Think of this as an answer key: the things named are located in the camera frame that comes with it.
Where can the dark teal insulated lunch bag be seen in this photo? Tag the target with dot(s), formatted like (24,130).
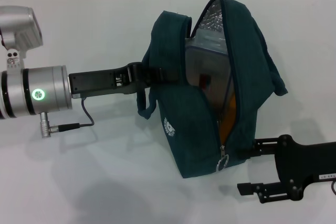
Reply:
(249,77)

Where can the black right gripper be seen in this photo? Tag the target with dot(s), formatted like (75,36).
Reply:
(302,161)

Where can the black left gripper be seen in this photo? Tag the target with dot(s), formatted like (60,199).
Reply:
(97,81)

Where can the clear food container blue seal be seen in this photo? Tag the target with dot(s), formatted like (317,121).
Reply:
(207,72)

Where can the yellow banana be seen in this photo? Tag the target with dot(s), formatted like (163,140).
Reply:
(228,121)

